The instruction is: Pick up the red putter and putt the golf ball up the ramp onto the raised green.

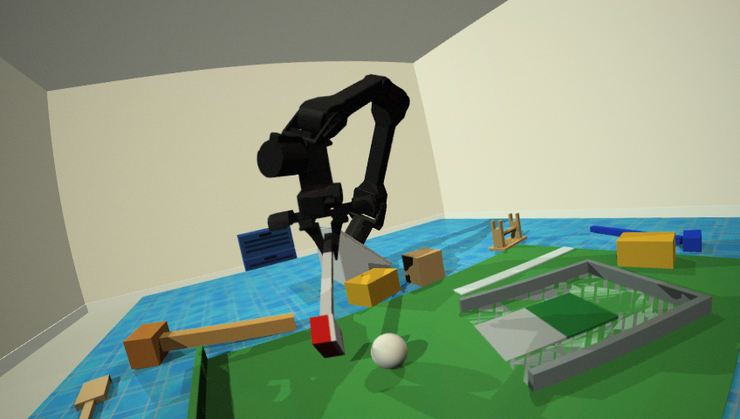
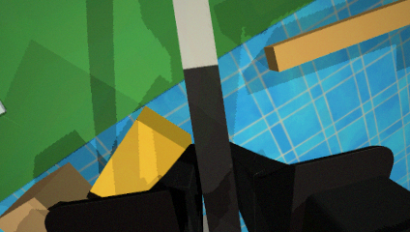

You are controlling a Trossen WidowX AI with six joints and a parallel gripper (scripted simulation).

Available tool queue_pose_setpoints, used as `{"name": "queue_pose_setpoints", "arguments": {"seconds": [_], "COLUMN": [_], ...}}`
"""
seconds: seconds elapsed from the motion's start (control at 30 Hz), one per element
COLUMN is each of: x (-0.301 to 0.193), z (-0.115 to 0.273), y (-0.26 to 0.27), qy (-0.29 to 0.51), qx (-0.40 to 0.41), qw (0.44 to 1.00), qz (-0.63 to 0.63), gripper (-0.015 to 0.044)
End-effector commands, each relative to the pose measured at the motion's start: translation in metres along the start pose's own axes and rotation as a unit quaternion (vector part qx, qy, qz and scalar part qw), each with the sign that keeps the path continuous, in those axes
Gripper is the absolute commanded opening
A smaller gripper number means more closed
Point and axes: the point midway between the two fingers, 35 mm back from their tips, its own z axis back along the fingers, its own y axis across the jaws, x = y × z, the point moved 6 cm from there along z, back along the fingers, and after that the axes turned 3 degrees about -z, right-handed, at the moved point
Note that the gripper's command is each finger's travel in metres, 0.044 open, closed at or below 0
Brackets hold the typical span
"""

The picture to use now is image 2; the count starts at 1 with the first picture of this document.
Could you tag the red putter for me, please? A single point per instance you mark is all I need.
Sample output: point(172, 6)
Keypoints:
point(207, 114)

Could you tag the pale grey flat strip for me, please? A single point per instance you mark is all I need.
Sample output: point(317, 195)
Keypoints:
point(2, 108)

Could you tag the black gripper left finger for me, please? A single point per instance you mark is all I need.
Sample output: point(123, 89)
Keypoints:
point(173, 204)

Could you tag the yellow rectangular block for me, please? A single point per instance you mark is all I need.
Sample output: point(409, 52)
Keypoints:
point(142, 158)

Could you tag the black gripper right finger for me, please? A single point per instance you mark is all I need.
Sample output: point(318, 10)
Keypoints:
point(272, 195)

